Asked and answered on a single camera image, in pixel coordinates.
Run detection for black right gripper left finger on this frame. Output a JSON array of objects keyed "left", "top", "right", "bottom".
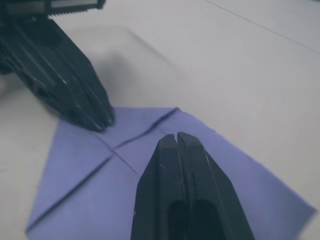
[{"left": 130, "top": 133, "right": 186, "bottom": 240}]

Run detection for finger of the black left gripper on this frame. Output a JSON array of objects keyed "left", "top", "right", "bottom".
[
  {"left": 0, "top": 22, "right": 106, "bottom": 132},
  {"left": 23, "top": 17, "right": 115, "bottom": 126}
]

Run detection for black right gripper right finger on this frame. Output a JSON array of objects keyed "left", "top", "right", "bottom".
[{"left": 176, "top": 132, "right": 256, "bottom": 240}]

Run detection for purple sheet of paper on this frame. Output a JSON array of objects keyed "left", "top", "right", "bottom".
[{"left": 25, "top": 106, "right": 318, "bottom": 240}]

